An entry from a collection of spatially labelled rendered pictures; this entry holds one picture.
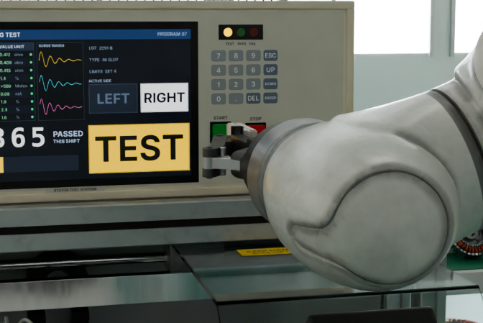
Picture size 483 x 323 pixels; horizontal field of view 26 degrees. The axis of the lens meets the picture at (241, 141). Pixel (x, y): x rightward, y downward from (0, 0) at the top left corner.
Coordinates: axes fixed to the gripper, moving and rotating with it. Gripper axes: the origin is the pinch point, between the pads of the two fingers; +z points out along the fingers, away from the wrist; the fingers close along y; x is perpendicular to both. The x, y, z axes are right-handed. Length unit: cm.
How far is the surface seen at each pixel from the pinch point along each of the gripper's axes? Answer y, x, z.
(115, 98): -11.1, 3.6, 9.3
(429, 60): 291, -25, 637
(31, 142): -19.6, -0.8, 9.3
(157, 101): -6.8, 3.2, 9.4
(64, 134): -16.4, 0.0, 9.3
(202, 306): 0.2, -22.5, 21.5
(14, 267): -21.6, -14.5, 13.3
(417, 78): 282, -38, 637
